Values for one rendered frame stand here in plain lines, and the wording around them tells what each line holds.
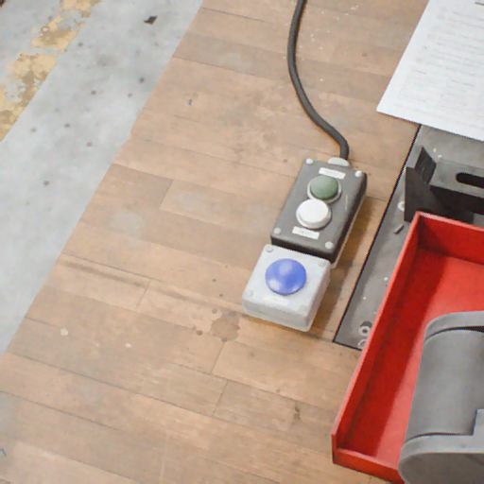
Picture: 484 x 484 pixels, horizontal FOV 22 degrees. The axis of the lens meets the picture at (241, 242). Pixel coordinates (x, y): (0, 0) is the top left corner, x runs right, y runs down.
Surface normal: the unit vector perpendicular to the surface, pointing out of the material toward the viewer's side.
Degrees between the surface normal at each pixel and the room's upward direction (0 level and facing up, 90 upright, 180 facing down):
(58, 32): 0
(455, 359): 20
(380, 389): 0
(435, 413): 32
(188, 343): 0
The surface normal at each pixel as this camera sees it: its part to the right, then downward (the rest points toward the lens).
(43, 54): -0.09, -0.58
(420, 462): -0.25, 0.81
